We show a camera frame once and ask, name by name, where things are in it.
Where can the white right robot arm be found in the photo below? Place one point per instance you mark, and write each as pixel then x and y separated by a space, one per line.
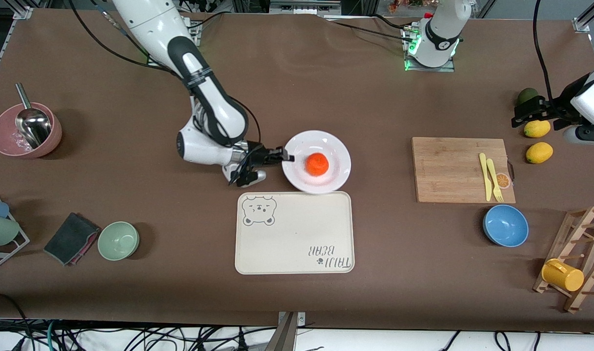
pixel 204 92

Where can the yellow plastic fork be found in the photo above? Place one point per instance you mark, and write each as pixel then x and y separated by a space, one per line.
pixel 494 180

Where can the wooden mug rack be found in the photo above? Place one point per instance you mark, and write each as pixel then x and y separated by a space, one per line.
pixel 582 234

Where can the wooden cutting board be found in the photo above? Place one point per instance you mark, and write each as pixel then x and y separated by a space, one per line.
pixel 448 165

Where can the dark grey folded cloth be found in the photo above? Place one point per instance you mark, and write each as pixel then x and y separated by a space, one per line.
pixel 70 239

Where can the pale green bowl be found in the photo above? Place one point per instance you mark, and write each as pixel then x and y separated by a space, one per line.
pixel 118 241

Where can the metal table edge bracket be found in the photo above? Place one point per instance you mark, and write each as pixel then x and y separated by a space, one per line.
pixel 286 334

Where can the yellow plastic knife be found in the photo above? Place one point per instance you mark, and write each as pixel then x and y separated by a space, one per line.
pixel 485 178

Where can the cream bear print tray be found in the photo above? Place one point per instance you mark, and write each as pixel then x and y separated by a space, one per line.
pixel 294 234

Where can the green avocado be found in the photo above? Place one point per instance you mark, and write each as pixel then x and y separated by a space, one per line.
pixel 526 94

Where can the aluminium frame profile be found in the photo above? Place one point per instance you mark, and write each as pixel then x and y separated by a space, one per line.
pixel 587 17

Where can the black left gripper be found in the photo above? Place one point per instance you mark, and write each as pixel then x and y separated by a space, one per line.
pixel 545 109

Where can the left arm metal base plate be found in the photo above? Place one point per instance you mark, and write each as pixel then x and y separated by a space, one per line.
pixel 450 67

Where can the grey power strip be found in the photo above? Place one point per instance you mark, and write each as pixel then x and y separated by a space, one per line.
pixel 304 6

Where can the orange fruit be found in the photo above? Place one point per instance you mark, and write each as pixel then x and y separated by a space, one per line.
pixel 317 164

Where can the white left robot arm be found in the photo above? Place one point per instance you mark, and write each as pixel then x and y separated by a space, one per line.
pixel 441 34

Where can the metal scoop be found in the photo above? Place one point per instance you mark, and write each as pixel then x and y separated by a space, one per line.
pixel 33 126

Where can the blue bowl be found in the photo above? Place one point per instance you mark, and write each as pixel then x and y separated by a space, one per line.
pixel 505 225

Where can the yellow mug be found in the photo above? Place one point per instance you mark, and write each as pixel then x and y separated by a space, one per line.
pixel 563 276

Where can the white round plate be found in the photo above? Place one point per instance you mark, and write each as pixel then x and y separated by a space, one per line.
pixel 338 161

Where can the yellow lemon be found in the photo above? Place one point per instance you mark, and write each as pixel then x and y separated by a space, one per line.
pixel 537 129
pixel 539 153

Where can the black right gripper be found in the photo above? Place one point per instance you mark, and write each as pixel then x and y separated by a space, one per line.
pixel 259 155

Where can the dried orange slice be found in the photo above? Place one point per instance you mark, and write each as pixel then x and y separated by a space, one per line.
pixel 504 181

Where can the pink bowl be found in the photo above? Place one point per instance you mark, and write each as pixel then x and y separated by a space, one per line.
pixel 4 136

